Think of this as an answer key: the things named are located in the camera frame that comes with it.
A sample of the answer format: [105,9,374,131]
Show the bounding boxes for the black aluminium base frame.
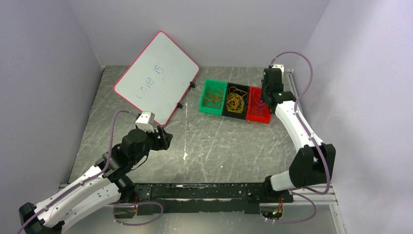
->
[59,181,338,215]

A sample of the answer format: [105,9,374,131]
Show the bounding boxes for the pink framed whiteboard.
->
[113,31,200,126]

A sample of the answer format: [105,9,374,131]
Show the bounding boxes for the green plastic bin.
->
[199,79,227,116]

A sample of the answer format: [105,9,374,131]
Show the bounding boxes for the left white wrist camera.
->
[135,112,155,133]

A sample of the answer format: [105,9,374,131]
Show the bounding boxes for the red plastic bin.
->
[245,86,271,124]

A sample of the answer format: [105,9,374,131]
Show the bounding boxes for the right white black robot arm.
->
[260,64,336,202]

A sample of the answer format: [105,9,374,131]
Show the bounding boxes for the orange cable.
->
[205,88,225,109]

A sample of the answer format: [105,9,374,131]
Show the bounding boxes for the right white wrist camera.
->
[269,64,284,73]

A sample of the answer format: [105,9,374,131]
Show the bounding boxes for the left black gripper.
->
[131,124,172,165]

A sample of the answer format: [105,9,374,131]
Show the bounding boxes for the black plastic bin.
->
[222,82,249,119]

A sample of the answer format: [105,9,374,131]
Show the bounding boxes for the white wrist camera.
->
[135,112,155,133]
[269,64,284,73]

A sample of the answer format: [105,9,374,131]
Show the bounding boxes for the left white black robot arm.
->
[17,127,173,234]

